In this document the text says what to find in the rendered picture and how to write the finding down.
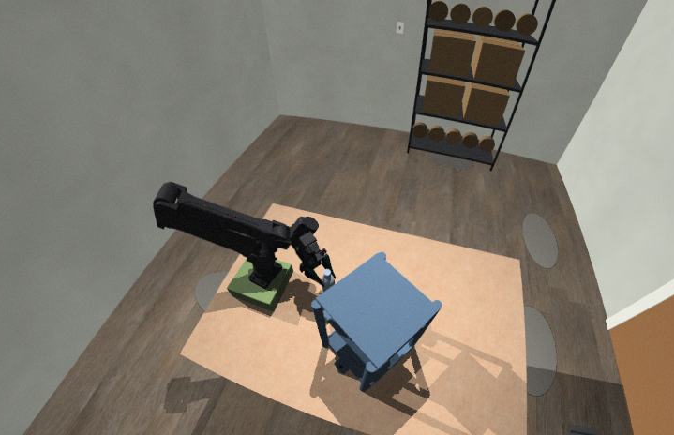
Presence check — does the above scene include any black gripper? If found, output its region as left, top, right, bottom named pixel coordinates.
left=299, top=248, right=336, bottom=287

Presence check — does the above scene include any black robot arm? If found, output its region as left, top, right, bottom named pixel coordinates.
left=153, top=182, right=320, bottom=289

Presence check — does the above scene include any blue shelving unit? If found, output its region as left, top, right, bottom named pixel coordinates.
left=311, top=251, right=442, bottom=392

